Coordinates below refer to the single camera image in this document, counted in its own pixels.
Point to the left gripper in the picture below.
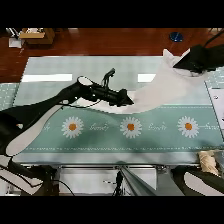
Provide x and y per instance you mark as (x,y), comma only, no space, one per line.
(111,95)

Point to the white T-shirt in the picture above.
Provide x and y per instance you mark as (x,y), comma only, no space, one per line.
(166,86)

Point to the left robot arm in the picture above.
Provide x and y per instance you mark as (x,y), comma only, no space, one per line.
(33,113)

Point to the blue round object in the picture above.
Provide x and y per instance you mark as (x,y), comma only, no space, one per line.
(176,36)

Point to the cardboard box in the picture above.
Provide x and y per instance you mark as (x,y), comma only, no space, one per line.
(35,35)

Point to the beige garment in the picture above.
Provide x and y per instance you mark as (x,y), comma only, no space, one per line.
(208,161)

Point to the silver frame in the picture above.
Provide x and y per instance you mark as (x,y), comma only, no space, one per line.
(140,186)

